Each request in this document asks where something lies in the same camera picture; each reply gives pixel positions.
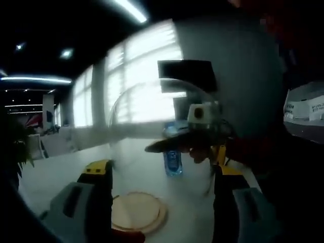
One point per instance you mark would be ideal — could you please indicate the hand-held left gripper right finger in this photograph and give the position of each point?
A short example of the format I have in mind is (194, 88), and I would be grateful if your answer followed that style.
(238, 217)

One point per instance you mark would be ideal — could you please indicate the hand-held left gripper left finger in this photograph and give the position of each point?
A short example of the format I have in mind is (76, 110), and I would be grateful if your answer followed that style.
(78, 212)

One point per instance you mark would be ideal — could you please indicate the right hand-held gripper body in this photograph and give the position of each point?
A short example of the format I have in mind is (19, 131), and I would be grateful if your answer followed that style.
(205, 115)

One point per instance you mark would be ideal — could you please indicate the blue drink bottle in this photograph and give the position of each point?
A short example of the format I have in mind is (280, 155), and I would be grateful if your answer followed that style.
(173, 162)

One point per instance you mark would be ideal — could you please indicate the clear glass dome cover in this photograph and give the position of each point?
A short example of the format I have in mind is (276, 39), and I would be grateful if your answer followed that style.
(141, 114)

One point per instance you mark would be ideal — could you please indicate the person's right hand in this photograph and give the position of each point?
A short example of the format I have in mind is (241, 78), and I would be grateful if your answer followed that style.
(201, 154)

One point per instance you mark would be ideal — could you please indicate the person's left hand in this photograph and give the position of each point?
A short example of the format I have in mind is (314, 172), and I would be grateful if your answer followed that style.
(126, 236)

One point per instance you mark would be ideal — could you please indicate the dark laptop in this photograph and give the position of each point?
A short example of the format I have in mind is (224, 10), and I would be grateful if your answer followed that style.
(181, 108)

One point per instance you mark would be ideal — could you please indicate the black monitor on stand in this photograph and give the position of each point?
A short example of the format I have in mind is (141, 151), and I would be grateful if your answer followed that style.
(187, 73)

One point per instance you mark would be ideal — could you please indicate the round wooden base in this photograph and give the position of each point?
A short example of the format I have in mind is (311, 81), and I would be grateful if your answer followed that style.
(138, 210)

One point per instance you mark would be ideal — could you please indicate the white counter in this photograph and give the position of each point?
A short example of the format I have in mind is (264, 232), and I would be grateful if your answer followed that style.
(55, 141)

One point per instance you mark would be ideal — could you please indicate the window with white blinds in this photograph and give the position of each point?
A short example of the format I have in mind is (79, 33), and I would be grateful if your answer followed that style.
(141, 50)

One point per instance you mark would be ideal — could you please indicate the green potted plant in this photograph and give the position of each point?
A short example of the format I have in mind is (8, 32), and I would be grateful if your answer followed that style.
(15, 146)

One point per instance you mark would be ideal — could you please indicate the white worn device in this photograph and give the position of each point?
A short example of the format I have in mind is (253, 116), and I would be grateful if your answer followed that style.
(306, 114)

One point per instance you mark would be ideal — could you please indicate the long curved ceiling light strip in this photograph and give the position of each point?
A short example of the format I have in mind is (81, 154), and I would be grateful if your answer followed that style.
(132, 11)

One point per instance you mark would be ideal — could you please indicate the round ceiling spotlight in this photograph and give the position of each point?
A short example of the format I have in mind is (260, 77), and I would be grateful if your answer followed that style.
(19, 46)
(67, 53)

